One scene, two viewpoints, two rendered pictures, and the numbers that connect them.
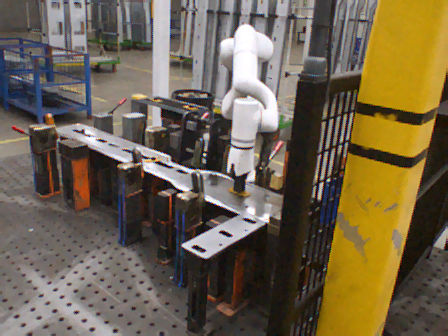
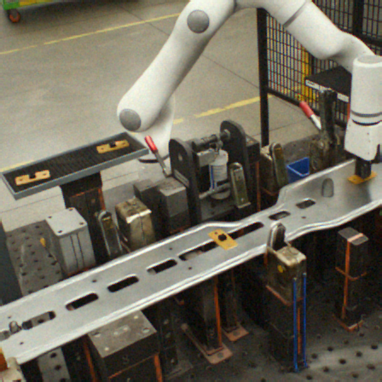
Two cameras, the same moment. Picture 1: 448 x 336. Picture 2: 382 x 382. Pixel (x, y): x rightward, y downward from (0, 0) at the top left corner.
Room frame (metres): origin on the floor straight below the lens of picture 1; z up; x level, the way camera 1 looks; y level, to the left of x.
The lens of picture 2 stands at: (1.28, 1.39, 1.87)
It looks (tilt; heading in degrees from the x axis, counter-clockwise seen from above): 32 degrees down; 294
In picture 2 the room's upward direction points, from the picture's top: 6 degrees counter-clockwise
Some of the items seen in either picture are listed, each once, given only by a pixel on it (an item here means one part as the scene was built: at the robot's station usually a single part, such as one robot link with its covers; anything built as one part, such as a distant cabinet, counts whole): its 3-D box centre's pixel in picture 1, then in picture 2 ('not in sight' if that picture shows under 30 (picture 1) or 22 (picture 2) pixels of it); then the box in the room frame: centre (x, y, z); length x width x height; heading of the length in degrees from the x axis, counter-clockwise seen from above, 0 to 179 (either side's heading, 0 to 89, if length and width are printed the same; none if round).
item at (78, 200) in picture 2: (171, 148); (91, 234); (2.11, 0.26, 0.92); 0.10 x 0.08 x 0.45; 51
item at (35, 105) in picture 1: (45, 82); not in sight; (6.12, 2.64, 0.47); 1.20 x 0.80 x 0.95; 48
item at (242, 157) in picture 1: (241, 157); (365, 134); (1.41, -0.08, 1.14); 0.10 x 0.07 x 0.11; 141
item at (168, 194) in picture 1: (167, 228); (350, 280); (1.40, 0.18, 0.84); 0.11 x 0.08 x 0.29; 141
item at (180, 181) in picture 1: (148, 160); (217, 245); (1.71, 0.31, 1.00); 1.38 x 0.22 x 0.02; 51
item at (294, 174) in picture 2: not in sight; (305, 176); (1.65, -0.48, 0.74); 0.11 x 0.10 x 0.09; 51
